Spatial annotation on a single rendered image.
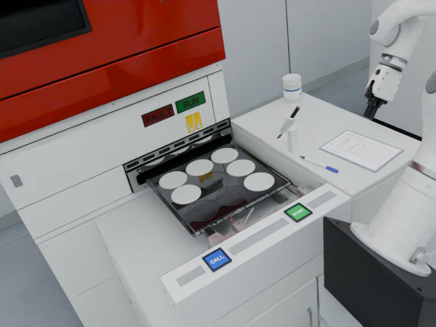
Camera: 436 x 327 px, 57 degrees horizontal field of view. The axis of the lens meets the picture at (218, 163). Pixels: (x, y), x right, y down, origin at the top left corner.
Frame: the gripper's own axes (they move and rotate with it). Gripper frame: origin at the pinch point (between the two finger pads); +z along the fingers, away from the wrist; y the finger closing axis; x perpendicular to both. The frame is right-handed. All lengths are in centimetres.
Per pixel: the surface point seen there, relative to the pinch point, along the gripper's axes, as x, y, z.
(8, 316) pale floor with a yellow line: 103, -76, 166
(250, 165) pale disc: 16.7, -26.4, 31.1
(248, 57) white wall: 196, 76, -5
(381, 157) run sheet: -15.2, -5.7, 11.3
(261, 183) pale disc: 5.4, -28.2, 33.0
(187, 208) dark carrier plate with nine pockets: 10, -49, 47
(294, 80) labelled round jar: 32.5, -8.3, -1.0
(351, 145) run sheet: -4.7, -7.6, 11.8
